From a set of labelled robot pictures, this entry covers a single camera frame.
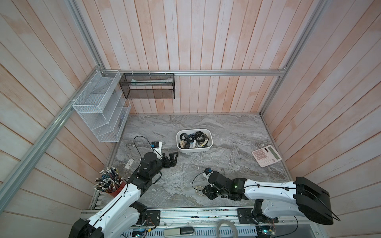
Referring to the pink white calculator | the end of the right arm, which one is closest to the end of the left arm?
the end of the right arm

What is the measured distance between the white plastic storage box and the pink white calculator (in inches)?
11.7

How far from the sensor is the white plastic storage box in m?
0.97

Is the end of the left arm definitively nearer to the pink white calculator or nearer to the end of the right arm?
the end of the right arm

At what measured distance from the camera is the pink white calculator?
0.94 meters
